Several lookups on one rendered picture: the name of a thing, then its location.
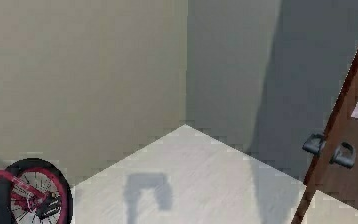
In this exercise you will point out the brown room door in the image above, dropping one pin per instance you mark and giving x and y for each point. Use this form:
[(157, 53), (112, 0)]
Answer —
[(347, 133)]

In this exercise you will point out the red bicycle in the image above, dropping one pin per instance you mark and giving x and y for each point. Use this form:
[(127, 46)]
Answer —
[(7, 196)]

